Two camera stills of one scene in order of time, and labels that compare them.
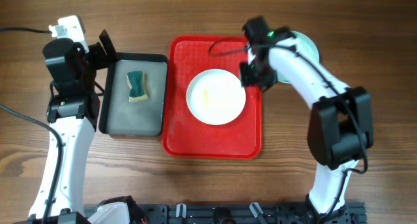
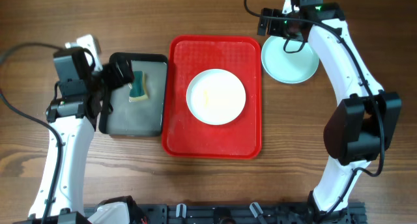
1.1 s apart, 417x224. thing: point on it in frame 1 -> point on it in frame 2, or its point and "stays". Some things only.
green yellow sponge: [137, 81] stays
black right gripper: [246, 81] -> [272, 29]
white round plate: [215, 97] stays
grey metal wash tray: [133, 96] stays
